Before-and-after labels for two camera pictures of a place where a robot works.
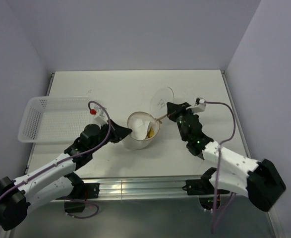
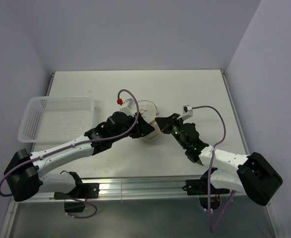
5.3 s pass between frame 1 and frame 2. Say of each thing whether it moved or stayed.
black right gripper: moved
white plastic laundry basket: stayed
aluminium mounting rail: stayed
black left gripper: moved
